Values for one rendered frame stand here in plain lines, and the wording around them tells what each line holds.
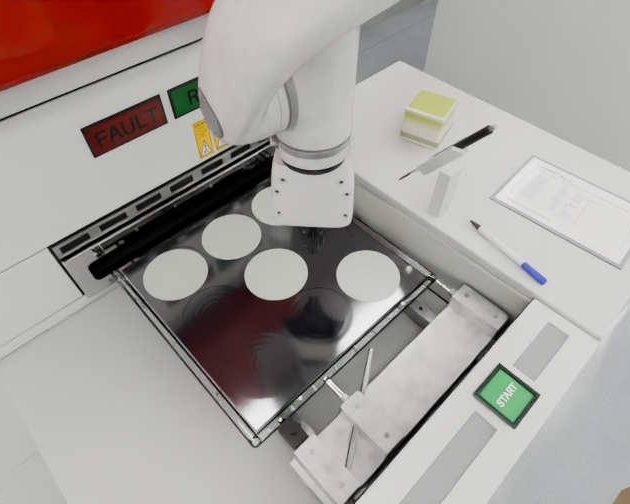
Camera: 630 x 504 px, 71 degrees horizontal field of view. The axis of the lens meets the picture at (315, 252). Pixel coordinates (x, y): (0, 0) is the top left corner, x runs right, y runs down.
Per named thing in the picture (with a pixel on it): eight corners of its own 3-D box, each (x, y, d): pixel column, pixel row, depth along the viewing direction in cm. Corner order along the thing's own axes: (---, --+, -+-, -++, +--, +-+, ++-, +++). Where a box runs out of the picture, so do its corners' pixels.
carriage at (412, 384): (290, 468, 58) (289, 463, 55) (455, 302, 73) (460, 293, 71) (333, 520, 54) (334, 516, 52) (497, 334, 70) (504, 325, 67)
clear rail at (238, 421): (111, 275, 72) (108, 270, 71) (119, 270, 72) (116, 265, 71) (255, 452, 55) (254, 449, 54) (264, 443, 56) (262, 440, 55)
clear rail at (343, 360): (248, 443, 56) (247, 440, 55) (430, 275, 72) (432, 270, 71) (255, 452, 55) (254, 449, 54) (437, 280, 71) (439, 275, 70)
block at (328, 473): (293, 458, 56) (293, 452, 53) (313, 438, 57) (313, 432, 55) (339, 511, 52) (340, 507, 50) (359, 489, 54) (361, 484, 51)
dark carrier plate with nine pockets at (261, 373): (122, 272, 72) (121, 270, 71) (283, 173, 86) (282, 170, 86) (256, 432, 56) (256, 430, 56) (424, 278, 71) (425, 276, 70)
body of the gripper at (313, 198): (263, 163, 48) (271, 232, 56) (358, 167, 47) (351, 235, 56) (271, 121, 52) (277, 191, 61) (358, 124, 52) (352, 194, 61)
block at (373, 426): (338, 414, 59) (339, 406, 57) (356, 396, 61) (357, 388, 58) (384, 460, 55) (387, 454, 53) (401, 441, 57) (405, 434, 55)
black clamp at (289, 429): (278, 432, 57) (276, 426, 55) (290, 420, 58) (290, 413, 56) (296, 453, 56) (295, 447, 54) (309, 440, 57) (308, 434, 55)
